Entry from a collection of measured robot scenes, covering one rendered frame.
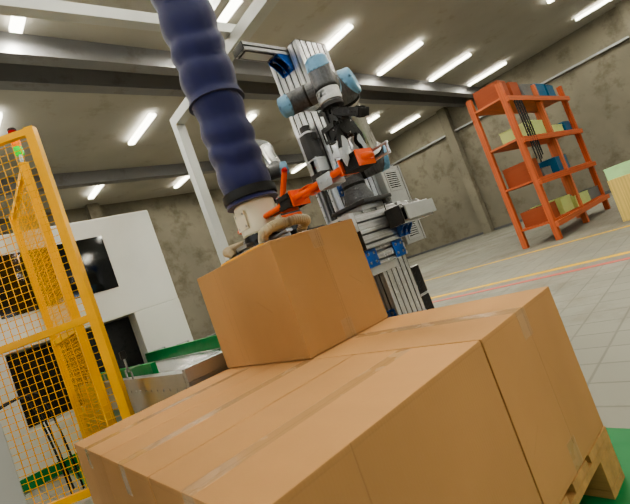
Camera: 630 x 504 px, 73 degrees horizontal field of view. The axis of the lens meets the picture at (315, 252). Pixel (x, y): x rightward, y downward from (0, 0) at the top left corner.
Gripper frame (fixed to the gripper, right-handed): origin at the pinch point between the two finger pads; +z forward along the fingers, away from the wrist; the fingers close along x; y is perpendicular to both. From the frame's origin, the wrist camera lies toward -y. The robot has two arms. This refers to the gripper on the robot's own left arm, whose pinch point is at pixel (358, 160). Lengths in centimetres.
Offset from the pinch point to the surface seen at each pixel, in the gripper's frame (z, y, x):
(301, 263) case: 23.0, 28.3, 12.5
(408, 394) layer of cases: 53, -31, 47
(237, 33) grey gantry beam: -208, 212, -155
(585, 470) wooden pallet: 94, -32, 0
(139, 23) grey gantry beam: -215, 222, -67
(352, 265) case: 29.8, 28.3, -9.5
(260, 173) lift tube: -17, 49, 0
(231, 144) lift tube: -31, 52, 6
